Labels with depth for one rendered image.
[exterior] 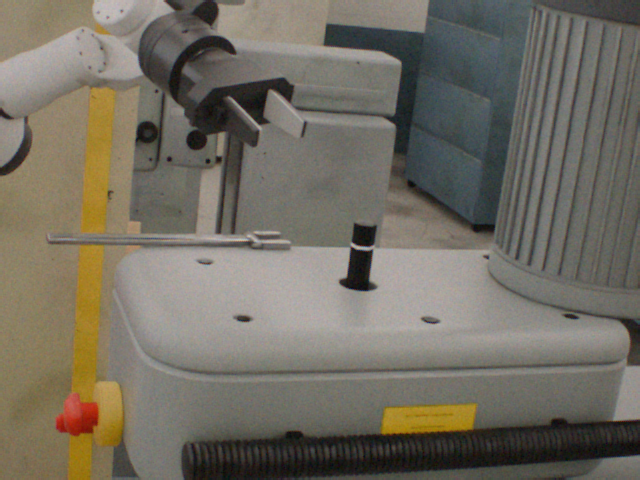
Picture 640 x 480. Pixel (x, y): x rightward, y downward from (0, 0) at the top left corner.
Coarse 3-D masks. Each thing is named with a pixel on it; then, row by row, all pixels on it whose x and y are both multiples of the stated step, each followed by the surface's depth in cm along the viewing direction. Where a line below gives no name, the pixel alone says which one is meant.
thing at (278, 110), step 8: (272, 96) 115; (280, 96) 115; (272, 104) 115; (280, 104) 114; (288, 104) 114; (264, 112) 117; (272, 112) 116; (280, 112) 115; (288, 112) 114; (296, 112) 113; (272, 120) 116; (280, 120) 115; (288, 120) 114; (296, 120) 113; (304, 120) 113; (288, 128) 114; (296, 128) 113; (304, 128) 113; (296, 136) 113
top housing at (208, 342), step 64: (128, 256) 106; (192, 256) 107; (256, 256) 110; (320, 256) 113; (384, 256) 115; (448, 256) 118; (128, 320) 98; (192, 320) 92; (256, 320) 93; (320, 320) 95; (384, 320) 97; (448, 320) 99; (512, 320) 101; (576, 320) 103; (128, 384) 97; (192, 384) 90; (256, 384) 91; (320, 384) 93; (384, 384) 95; (448, 384) 97; (512, 384) 99; (576, 384) 102; (128, 448) 97
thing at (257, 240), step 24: (48, 240) 105; (72, 240) 106; (96, 240) 107; (120, 240) 108; (144, 240) 109; (168, 240) 109; (192, 240) 110; (216, 240) 111; (240, 240) 112; (264, 240) 113
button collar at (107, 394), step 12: (96, 384) 102; (108, 384) 101; (96, 396) 101; (108, 396) 99; (120, 396) 100; (108, 408) 99; (120, 408) 99; (108, 420) 99; (120, 420) 99; (96, 432) 101; (108, 432) 99; (120, 432) 99; (108, 444) 100
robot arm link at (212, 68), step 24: (192, 24) 119; (168, 48) 117; (192, 48) 116; (216, 48) 118; (168, 72) 117; (192, 72) 114; (216, 72) 114; (240, 72) 115; (264, 72) 116; (192, 96) 111; (216, 96) 111; (240, 96) 114; (264, 96) 117; (288, 96) 118; (192, 120) 111; (264, 120) 118
